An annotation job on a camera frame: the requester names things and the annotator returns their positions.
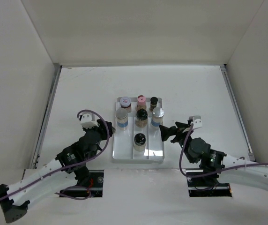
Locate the black stopper jar brown contents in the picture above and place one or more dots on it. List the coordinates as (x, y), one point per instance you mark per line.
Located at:
(141, 118)

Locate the black cap red label bottle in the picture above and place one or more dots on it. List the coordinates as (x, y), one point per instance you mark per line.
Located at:
(153, 103)

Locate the pink cap spice jar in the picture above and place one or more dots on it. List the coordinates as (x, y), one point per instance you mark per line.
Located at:
(141, 103)

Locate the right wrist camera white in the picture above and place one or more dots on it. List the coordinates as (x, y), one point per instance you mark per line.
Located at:
(195, 121)

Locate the black stopper jar white contents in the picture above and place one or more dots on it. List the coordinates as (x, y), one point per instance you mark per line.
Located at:
(140, 142)

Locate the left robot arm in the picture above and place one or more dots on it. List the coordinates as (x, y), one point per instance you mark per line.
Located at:
(67, 169)

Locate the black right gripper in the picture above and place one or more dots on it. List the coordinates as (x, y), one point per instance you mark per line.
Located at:
(167, 132)

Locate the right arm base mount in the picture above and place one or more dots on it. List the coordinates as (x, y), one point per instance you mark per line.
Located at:
(207, 187)

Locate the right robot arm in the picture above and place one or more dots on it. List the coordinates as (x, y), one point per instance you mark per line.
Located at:
(217, 167)

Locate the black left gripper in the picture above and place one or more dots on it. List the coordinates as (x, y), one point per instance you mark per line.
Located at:
(102, 128)

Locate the grey lid sauce jar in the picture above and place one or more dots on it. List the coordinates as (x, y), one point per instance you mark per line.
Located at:
(126, 103)

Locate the white cap blue label jar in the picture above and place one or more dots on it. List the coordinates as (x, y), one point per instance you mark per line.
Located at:
(122, 118)

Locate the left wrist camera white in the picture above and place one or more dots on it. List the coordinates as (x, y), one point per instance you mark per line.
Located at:
(87, 120)

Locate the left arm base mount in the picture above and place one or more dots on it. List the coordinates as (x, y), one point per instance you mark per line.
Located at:
(89, 188)

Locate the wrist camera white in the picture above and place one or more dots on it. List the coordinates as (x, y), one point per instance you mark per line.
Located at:
(87, 120)
(195, 121)

